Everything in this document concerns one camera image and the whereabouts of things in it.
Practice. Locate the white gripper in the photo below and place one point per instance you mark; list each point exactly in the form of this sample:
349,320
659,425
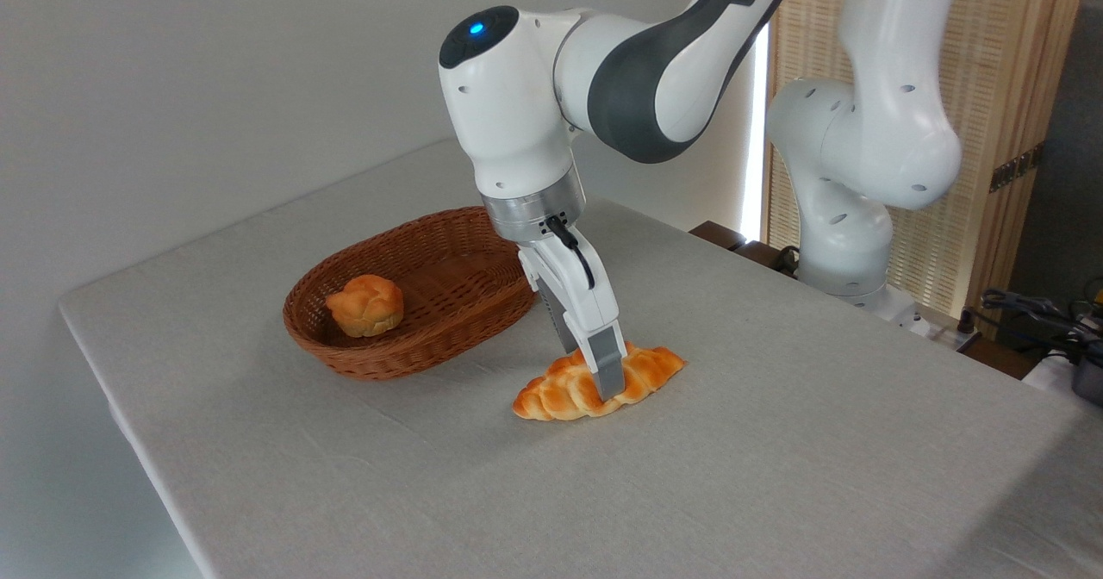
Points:
573,290

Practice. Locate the long braided bread loaf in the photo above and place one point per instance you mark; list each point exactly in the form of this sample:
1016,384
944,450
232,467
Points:
551,398

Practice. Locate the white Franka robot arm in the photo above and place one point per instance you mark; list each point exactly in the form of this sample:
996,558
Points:
517,105

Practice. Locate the brown wicker oval basket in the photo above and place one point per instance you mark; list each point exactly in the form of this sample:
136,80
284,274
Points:
448,320

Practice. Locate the round golden bread bun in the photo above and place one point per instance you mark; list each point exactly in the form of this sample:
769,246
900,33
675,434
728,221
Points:
366,305

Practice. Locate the dark brown wooden board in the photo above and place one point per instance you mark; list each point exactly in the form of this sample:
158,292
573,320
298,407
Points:
719,234

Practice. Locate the grey tablecloth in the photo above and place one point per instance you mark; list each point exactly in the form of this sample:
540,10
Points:
689,493

